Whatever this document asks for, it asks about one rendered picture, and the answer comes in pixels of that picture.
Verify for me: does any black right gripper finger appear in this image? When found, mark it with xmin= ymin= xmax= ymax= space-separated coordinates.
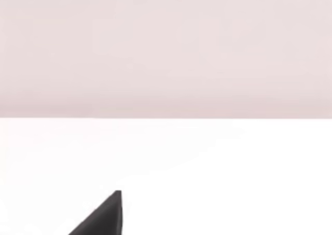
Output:
xmin=67 ymin=190 xmax=123 ymax=235

